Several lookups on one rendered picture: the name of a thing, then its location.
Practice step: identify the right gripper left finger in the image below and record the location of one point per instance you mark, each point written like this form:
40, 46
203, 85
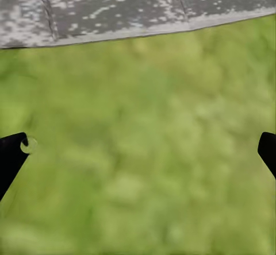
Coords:
14, 150

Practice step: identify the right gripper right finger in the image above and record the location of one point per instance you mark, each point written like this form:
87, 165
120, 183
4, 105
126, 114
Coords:
267, 150

